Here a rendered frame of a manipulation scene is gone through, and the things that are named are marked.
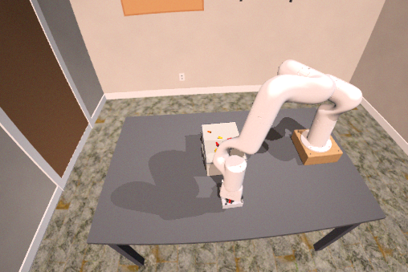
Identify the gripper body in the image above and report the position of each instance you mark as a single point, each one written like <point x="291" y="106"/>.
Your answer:
<point x="235" y="196"/>

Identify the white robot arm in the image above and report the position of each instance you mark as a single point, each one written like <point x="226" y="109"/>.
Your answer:
<point x="285" y="88"/>

